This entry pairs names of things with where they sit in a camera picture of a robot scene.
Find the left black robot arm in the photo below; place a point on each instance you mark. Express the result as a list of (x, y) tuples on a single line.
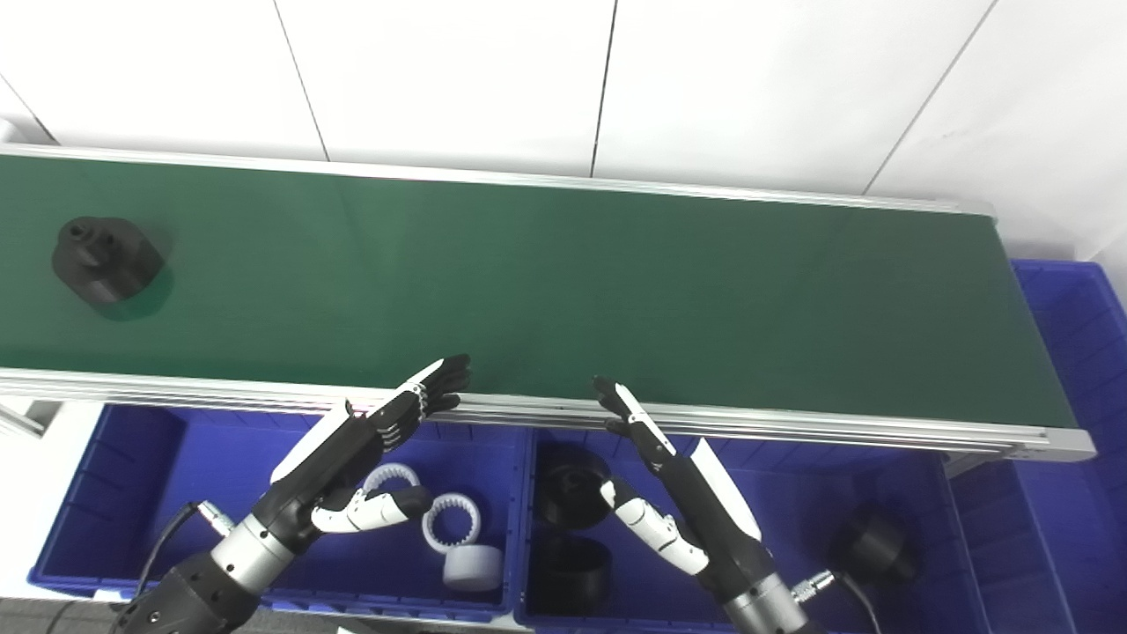
[(194, 599)]

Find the blue bin with white parts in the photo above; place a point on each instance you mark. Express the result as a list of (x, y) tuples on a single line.
[(176, 475)]

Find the white cylinder part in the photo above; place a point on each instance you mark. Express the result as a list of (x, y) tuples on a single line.
[(475, 568)]

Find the green conveyor belt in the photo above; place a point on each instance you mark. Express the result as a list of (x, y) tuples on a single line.
[(563, 282), (792, 424)]

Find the black cone hub part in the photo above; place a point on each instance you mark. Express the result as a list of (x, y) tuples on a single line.
[(872, 546)]

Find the black cylinder part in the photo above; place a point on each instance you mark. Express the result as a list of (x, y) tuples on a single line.
[(572, 572)]

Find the grey conveyor support leg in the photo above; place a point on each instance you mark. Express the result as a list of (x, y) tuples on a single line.
[(18, 423)]

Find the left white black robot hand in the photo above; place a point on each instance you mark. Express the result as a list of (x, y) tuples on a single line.
[(339, 449)]

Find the black pulley disc part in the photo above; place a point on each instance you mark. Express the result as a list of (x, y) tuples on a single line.
[(568, 489)]

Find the large blue bin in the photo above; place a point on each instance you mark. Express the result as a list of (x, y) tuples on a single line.
[(1083, 352)]

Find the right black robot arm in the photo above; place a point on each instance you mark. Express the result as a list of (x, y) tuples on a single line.
[(762, 612)]

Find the black flanged hub part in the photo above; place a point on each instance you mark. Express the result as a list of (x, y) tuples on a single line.
[(106, 264)]

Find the blue bin with black parts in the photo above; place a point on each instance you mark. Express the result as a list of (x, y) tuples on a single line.
[(792, 493)]

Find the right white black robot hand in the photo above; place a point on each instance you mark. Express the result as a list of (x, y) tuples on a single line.
[(713, 519)]

